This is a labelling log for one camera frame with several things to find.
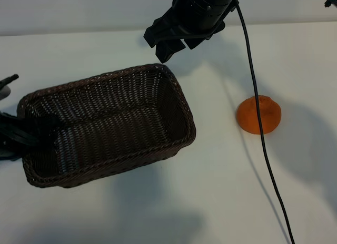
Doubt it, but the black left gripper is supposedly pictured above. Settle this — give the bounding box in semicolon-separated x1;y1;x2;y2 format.
0;112;61;162

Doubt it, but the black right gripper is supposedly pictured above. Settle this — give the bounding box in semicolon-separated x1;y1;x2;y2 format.
144;7;226;64

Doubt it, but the dark brown wicker basket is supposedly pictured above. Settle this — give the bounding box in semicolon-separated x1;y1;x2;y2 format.
16;63;197;189

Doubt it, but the orange mandarin fruit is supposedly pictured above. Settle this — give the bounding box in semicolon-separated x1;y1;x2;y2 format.
236;95;282;135

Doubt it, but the short ribbed black cable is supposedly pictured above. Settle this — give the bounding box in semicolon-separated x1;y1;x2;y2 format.
0;74;19;87

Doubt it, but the long black cable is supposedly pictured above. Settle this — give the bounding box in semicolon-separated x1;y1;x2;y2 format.
233;0;296;244

